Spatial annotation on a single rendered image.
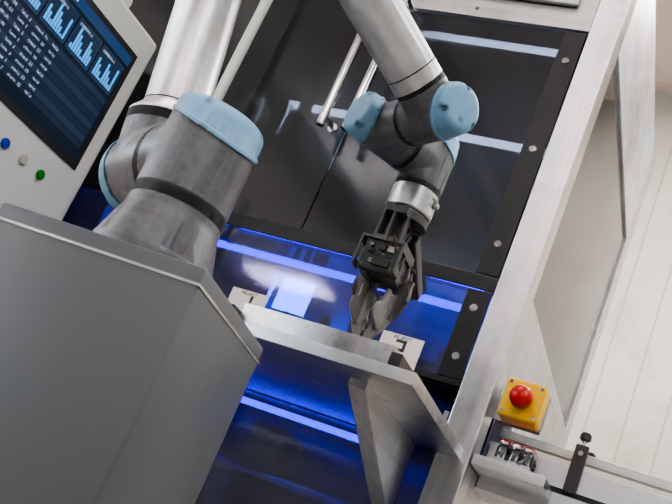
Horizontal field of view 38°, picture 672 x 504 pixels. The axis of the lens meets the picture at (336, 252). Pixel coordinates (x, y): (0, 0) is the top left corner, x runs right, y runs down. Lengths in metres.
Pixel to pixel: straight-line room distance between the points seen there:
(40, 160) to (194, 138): 1.03
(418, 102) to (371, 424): 0.50
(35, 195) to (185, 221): 1.06
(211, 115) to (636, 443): 4.77
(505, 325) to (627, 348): 4.06
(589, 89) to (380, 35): 0.80
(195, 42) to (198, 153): 0.24
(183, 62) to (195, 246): 0.31
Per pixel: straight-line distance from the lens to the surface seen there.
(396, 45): 1.34
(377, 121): 1.44
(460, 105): 1.35
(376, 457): 1.59
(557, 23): 2.16
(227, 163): 1.12
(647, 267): 6.06
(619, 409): 5.75
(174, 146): 1.12
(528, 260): 1.86
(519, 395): 1.73
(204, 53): 1.31
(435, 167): 1.50
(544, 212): 1.91
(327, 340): 1.45
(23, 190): 2.10
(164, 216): 1.08
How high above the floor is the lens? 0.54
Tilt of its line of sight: 19 degrees up
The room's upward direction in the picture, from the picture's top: 23 degrees clockwise
